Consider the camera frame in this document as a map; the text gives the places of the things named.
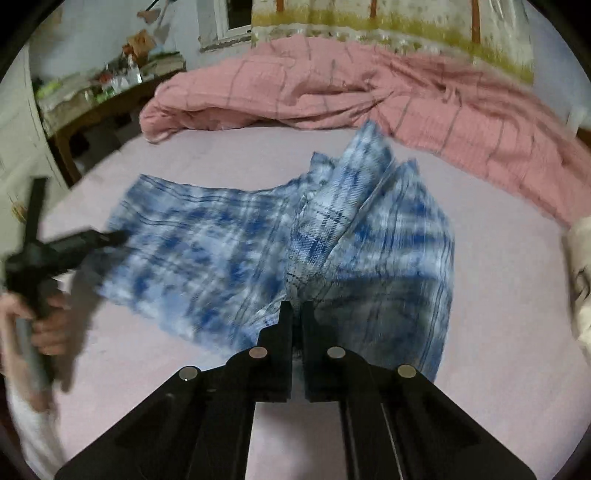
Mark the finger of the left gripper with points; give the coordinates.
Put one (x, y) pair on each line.
(71, 250)

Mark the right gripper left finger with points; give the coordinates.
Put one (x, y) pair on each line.
(197, 424)

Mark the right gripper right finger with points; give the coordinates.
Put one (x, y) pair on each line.
(396, 424)

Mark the blue plaid shirt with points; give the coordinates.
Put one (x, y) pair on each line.
(360, 237)

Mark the person's left hand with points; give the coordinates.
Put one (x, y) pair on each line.
(49, 334)

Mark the white cabinet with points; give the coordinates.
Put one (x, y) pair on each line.
(24, 152)

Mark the pink bed sheet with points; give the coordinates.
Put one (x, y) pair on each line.
(510, 359)

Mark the dark wooden desk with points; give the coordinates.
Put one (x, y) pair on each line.
(124, 103)

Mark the clear spray bottle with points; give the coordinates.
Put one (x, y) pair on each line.
(134, 76)

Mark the orange snack bag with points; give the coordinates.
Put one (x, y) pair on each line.
(141, 43)

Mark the folded cream garment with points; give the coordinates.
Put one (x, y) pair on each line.
(577, 247)

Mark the pink plaid duvet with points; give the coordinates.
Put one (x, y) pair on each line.
(473, 118)

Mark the white framed window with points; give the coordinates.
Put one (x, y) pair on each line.
(223, 23)

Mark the tree print curtain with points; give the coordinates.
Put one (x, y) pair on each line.
(496, 33)

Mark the wall mounted desk lamp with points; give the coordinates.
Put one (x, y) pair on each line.
(154, 15)

